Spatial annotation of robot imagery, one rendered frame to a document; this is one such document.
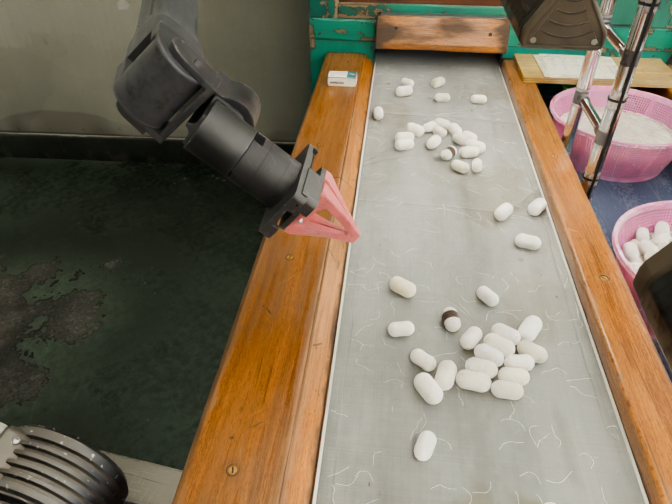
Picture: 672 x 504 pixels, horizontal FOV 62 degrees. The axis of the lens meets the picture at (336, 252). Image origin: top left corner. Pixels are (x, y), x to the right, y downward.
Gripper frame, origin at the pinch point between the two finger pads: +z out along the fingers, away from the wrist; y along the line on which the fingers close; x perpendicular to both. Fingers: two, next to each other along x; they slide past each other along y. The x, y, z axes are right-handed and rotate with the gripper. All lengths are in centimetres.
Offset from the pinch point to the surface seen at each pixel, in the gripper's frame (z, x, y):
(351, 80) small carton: 2, 10, 64
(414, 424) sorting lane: 13.6, 4.2, -15.3
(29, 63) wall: -80, 125, 158
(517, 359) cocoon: 21.1, -4.1, -7.2
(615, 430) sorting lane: 29.1, -8.5, -14.0
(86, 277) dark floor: -17, 127, 81
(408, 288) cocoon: 12.0, 3.4, 3.0
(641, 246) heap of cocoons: 39.3, -16.0, 17.7
